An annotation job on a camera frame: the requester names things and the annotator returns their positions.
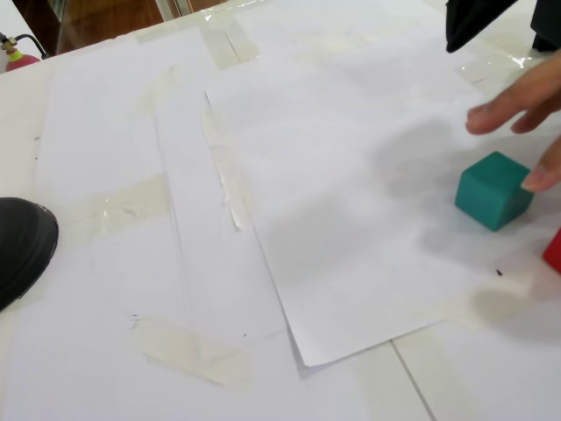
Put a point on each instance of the red fire extinguisher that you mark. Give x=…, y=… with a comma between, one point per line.
x=19, y=61

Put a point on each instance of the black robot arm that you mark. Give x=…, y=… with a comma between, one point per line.
x=548, y=26

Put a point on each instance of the bare human hand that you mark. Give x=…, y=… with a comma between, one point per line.
x=534, y=96

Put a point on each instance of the teal blue cube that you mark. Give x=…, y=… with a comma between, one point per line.
x=486, y=188

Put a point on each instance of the black rounded plastic object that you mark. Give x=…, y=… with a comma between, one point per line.
x=24, y=250

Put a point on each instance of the brown wooden cabinet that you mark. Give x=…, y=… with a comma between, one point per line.
x=114, y=19

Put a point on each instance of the white paper sheet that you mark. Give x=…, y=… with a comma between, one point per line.
x=105, y=114

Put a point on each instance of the white paper sheet curled corner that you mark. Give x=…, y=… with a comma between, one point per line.
x=350, y=245

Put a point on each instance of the red cube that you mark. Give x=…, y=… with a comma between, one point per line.
x=554, y=254

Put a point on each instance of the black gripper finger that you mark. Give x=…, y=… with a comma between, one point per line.
x=469, y=19

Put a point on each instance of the clear tape strip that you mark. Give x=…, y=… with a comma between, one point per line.
x=491, y=66
x=127, y=206
x=228, y=175
x=230, y=44
x=482, y=307
x=188, y=351

